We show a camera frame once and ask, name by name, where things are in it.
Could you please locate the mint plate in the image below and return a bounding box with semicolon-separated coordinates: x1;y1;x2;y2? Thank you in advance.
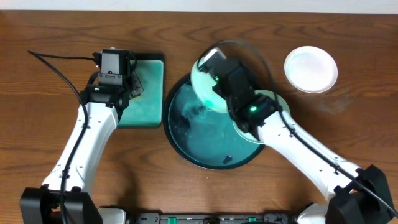
233;90;291;144
190;47;228;113

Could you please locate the white plate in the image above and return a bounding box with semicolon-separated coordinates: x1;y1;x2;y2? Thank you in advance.
284;46;338;94

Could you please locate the green scrub sponge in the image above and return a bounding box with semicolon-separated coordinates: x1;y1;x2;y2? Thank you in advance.
129;93;146;103

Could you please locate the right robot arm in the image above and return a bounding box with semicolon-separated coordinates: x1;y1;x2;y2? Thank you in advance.
215;61;397;223

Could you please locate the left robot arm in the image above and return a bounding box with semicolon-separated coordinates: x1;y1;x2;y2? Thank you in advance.
20;72;141;223

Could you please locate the rectangular green tray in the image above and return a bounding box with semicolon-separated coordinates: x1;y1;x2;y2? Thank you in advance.
118;53;165;128

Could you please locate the round dark teal tray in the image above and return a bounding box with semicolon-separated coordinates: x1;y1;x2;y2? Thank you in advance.
162;73;265;170

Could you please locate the small black debris piece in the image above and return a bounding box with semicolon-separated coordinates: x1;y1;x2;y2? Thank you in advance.
223;156;233;164

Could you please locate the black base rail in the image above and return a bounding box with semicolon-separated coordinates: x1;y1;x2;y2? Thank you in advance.
126;213;295;224

